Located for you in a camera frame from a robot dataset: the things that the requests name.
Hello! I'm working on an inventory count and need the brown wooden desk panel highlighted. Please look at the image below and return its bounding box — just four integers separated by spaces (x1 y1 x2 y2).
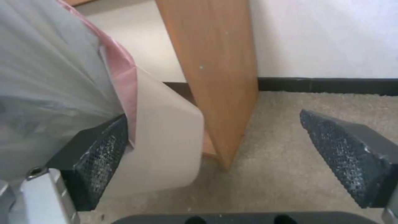
66 0 260 172

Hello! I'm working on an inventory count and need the translucent white garbage bag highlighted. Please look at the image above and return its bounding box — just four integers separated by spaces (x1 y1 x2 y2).
0 0 125 187

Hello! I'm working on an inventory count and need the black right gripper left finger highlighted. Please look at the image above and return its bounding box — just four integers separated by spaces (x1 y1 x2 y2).
0 113 130 224

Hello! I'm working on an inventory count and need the black baseboard strip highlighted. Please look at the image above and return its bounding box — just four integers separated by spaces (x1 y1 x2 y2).
163 77 398 96

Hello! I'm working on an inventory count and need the pink garbage bag liner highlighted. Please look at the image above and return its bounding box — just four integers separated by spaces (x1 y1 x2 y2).
57 0 138 149

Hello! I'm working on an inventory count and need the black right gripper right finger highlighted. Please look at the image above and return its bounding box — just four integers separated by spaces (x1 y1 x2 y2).
299 109 398 224

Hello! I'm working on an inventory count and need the white plastic trash can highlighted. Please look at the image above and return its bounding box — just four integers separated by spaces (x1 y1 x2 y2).
99 44 205 189

